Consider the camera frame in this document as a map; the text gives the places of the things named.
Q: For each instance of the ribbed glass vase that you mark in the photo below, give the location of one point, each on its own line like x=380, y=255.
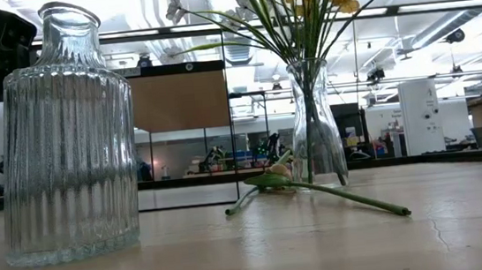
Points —
x=67, y=169

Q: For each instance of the white artificial flower spray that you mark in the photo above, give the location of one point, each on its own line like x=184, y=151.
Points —
x=173, y=6

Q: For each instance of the slim clear glass vase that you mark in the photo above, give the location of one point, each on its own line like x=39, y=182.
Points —
x=330, y=144

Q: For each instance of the small black green robot arm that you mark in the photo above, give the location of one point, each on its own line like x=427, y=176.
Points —
x=272, y=146
x=213, y=157

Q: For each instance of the black hanging fixture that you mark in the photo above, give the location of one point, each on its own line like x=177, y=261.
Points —
x=376, y=75
x=455, y=36
x=144, y=61

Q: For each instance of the black computer monitor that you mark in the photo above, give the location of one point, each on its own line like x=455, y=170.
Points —
x=347, y=116

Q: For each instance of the white column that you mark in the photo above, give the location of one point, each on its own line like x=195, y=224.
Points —
x=423, y=135

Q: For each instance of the black table rim rail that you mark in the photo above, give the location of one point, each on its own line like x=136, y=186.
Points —
x=447, y=157

